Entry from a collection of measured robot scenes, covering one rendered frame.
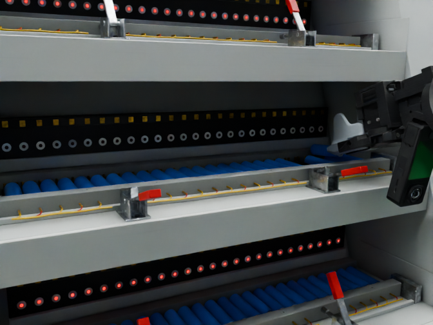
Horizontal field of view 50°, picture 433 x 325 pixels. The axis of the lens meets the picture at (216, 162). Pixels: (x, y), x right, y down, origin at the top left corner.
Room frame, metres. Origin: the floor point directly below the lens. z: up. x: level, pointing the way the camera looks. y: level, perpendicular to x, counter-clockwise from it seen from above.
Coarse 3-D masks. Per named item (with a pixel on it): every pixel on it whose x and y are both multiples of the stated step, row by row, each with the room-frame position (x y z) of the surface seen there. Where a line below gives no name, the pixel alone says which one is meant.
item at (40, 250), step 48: (240, 144) 0.74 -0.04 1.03; (288, 144) 0.79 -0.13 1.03; (288, 192) 0.61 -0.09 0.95; (336, 192) 0.62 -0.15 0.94; (384, 192) 0.65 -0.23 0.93; (0, 240) 0.43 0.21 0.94; (48, 240) 0.44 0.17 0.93; (96, 240) 0.47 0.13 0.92; (144, 240) 0.49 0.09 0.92; (192, 240) 0.52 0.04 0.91; (240, 240) 0.55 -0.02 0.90; (0, 288) 0.44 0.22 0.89
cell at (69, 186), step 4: (60, 180) 0.58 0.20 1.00; (64, 180) 0.57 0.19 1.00; (68, 180) 0.57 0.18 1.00; (60, 184) 0.57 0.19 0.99; (64, 184) 0.55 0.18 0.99; (68, 184) 0.55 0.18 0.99; (72, 184) 0.55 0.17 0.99; (60, 188) 0.56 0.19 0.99; (64, 188) 0.54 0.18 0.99; (68, 188) 0.54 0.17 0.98; (72, 188) 0.53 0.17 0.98; (76, 188) 0.53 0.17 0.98
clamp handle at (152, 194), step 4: (132, 188) 0.49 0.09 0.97; (136, 188) 0.49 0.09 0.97; (132, 192) 0.49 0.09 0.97; (136, 192) 0.50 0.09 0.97; (144, 192) 0.45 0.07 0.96; (148, 192) 0.44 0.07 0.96; (152, 192) 0.43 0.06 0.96; (156, 192) 0.44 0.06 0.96; (160, 192) 0.44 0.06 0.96; (132, 196) 0.50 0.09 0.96; (136, 196) 0.50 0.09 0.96; (140, 196) 0.46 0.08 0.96; (144, 196) 0.45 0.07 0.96; (148, 196) 0.44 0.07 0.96; (152, 196) 0.43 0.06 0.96; (156, 196) 0.44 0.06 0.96; (160, 196) 0.44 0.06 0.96; (132, 200) 0.49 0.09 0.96; (136, 200) 0.48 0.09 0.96; (140, 200) 0.46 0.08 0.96; (144, 200) 0.45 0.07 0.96; (148, 200) 0.47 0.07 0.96
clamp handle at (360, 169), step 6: (324, 168) 0.62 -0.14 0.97; (354, 168) 0.56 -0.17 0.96; (360, 168) 0.56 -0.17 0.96; (366, 168) 0.56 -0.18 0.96; (324, 174) 0.62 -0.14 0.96; (330, 174) 0.61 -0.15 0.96; (336, 174) 0.60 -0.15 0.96; (342, 174) 0.58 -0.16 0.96; (348, 174) 0.58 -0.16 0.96; (354, 174) 0.57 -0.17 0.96
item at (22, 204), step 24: (288, 168) 0.64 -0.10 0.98; (336, 168) 0.67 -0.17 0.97; (384, 168) 0.72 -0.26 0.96; (48, 192) 0.50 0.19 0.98; (72, 192) 0.50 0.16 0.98; (96, 192) 0.51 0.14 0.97; (168, 192) 0.55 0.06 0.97; (192, 192) 0.57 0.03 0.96; (216, 192) 0.57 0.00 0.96; (0, 216) 0.47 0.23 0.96
